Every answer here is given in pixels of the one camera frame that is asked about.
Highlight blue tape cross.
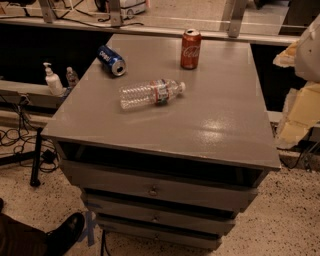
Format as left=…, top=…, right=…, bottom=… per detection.
left=78, top=211, right=97, bottom=247

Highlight white pump lotion bottle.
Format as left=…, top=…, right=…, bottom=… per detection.
left=43, top=62, right=63, bottom=96

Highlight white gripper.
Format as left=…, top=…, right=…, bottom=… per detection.
left=273, top=14, right=320, bottom=149

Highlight small clear sanitizer bottle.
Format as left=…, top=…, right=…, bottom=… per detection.
left=66, top=67, right=79, bottom=88

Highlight metal rail frame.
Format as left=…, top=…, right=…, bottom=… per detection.
left=1, top=0, right=298, bottom=46

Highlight black stand leg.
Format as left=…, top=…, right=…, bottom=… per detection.
left=30, top=128, right=42, bottom=187

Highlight black floor cables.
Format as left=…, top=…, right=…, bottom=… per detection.
left=0, top=94, right=61, bottom=174

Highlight clear plastic water bottle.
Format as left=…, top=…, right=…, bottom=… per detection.
left=119, top=79, right=186, bottom=110

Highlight white device on shelf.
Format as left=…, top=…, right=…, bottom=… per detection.
left=120, top=0, right=147, bottom=19

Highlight brown trouser leg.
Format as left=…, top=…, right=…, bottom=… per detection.
left=0, top=213, right=48, bottom=256

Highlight grey drawer cabinet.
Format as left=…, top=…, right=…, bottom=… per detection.
left=43, top=35, right=280, bottom=250

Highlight blue Pepsi can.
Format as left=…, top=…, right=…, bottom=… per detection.
left=97, top=45, right=126, bottom=77

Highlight black leather shoe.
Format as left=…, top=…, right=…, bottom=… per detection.
left=45, top=212, right=85, bottom=256

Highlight red Coca-Cola can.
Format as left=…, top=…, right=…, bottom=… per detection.
left=180, top=29, right=202, bottom=69

